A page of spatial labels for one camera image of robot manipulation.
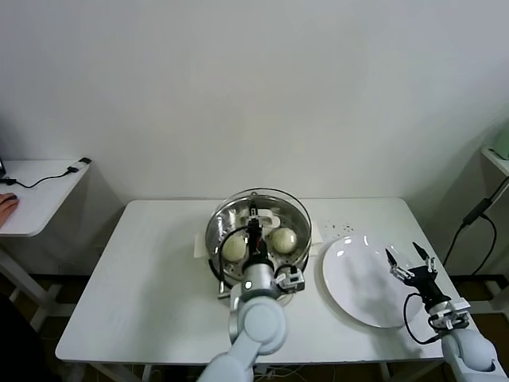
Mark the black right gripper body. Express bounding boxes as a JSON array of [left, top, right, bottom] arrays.
[[404, 266, 451, 310]]

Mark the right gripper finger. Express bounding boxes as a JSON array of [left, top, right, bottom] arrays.
[[384, 248, 415, 283], [412, 241, 439, 277]]

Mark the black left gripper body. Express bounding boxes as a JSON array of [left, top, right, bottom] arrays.
[[247, 229, 269, 267]]

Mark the glass lid with beige handle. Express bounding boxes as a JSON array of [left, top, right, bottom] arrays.
[[205, 186, 313, 275]]

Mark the white steamed baozi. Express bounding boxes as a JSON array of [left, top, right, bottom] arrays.
[[271, 227, 298, 255], [221, 234, 247, 262]]

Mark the stainless steel steamer basket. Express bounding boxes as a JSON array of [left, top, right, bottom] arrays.
[[205, 196, 313, 287]]

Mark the person's hand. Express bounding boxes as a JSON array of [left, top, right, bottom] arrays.
[[0, 193, 20, 230]]

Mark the white round plate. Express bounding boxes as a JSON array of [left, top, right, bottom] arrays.
[[321, 234, 425, 329]]

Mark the white electric cooking pot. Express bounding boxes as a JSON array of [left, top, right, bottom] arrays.
[[193, 220, 325, 307]]

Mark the white metal table foot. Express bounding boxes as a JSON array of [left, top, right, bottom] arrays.
[[463, 278, 509, 318]]

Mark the white shelf table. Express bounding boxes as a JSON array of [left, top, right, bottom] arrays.
[[480, 145, 509, 178]]

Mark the pale green container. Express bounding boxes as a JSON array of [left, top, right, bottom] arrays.
[[489, 123, 509, 160]]

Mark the white side table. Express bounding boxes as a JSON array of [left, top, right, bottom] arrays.
[[0, 158, 92, 333]]

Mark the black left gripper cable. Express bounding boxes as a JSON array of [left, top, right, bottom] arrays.
[[207, 224, 255, 286]]

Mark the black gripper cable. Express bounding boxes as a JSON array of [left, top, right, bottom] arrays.
[[403, 292, 445, 345], [207, 224, 255, 286]]

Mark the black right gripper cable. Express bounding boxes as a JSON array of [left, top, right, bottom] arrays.
[[403, 292, 445, 345]]

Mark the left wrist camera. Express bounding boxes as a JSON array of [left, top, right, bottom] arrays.
[[276, 265, 306, 294]]

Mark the black power adapter cable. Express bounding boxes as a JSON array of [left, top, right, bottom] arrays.
[[443, 186, 509, 275]]

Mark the white cable bundle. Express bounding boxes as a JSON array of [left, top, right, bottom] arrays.
[[254, 364, 319, 382]]

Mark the black cable with adapter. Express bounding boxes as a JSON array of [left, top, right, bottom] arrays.
[[0, 158, 93, 190]]

